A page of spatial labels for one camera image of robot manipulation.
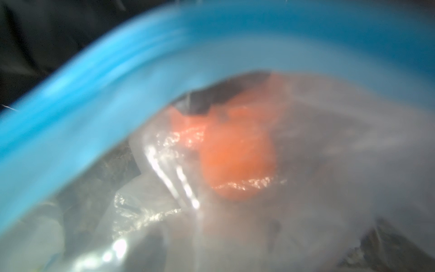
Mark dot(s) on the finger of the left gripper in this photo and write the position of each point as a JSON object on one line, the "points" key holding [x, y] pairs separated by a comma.
{"points": [[199, 102]]}

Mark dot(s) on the bag orange top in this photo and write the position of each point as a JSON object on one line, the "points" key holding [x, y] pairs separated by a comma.
{"points": [[233, 141]]}

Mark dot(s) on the clear zip-top bag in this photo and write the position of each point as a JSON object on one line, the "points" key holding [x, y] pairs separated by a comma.
{"points": [[93, 180]]}

